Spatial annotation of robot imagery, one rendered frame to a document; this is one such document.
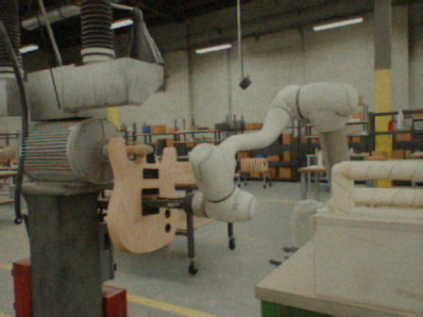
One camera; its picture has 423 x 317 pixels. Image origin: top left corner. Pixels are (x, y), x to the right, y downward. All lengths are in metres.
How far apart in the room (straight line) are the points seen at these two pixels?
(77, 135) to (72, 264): 0.53
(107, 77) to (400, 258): 0.92
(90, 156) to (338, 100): 0.92
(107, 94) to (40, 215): 0.63
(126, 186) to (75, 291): 0.54
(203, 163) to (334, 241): 0.41
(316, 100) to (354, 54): 11.01
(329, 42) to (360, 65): 1.21
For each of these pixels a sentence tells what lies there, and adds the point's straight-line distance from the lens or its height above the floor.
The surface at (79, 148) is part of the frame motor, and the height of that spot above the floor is 1.26.
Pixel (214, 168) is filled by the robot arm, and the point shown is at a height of 1.19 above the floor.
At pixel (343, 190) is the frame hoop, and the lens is 0.80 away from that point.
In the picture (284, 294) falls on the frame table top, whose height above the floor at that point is 0.92.
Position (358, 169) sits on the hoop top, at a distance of 0.79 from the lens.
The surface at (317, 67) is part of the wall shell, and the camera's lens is 12.59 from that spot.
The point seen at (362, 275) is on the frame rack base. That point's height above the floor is 0.99.
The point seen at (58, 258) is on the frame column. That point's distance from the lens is 1.56.
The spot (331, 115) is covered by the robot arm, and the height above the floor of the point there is 1.35.
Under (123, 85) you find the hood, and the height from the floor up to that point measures 1.45.
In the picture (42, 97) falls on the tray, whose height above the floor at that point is 1.46.
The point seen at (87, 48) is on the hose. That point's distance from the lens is 1.31.
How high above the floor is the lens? 1.26
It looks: 3 degrees down
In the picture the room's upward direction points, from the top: 2 degrees counter-clockwise
